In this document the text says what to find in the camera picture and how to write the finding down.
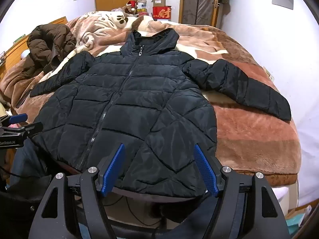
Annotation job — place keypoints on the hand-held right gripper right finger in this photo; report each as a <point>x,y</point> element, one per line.
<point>205,171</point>

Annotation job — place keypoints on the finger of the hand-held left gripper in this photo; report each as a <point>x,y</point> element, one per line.
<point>17,117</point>
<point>27,129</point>

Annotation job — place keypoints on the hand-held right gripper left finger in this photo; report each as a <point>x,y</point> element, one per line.
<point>113,171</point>

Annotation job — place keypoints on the black puffer jacket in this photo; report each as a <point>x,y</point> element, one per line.
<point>139,104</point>

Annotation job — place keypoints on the black phone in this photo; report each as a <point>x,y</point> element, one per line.
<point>25,97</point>

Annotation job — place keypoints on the brown and white printed blanket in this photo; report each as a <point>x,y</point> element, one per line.
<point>249,134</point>

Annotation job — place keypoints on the white round object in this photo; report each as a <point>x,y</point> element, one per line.
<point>25,54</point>

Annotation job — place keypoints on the brown puffer jacket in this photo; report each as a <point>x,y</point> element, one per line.
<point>47,44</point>

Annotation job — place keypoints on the teal box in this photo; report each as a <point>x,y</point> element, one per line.
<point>296,221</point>

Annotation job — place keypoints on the plush toy with red hat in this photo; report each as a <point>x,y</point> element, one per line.
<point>129,8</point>

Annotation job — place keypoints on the red box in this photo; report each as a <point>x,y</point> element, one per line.
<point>162,13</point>

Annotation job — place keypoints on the white plastic tub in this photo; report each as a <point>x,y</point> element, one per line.
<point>142,3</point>

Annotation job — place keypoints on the wooden door with grey cover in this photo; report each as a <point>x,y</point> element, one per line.
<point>199,2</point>

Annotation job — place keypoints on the open cardboard box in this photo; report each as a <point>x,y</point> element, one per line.
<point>158,2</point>

